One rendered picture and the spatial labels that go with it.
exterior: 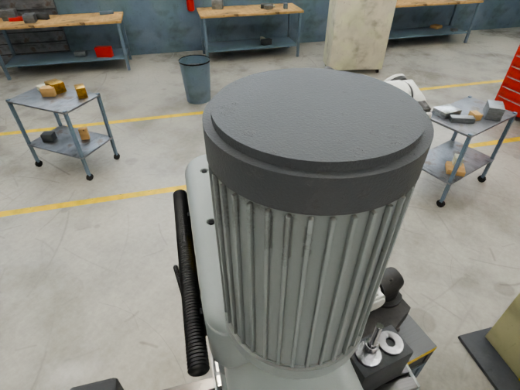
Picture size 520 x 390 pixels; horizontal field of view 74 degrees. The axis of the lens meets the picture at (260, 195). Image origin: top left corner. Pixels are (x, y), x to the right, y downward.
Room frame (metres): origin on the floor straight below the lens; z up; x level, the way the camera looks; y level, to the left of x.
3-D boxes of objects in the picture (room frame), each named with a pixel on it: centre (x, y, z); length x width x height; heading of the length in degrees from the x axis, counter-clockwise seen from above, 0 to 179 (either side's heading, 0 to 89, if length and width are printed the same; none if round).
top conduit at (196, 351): (0.46, 0.14, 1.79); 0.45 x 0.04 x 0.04; 14
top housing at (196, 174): (0.52, 0.01, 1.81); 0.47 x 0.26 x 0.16; 14
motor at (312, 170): (0.29, -0.05, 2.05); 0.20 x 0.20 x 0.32
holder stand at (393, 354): (0.62, -0.43, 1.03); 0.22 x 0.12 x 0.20; 115
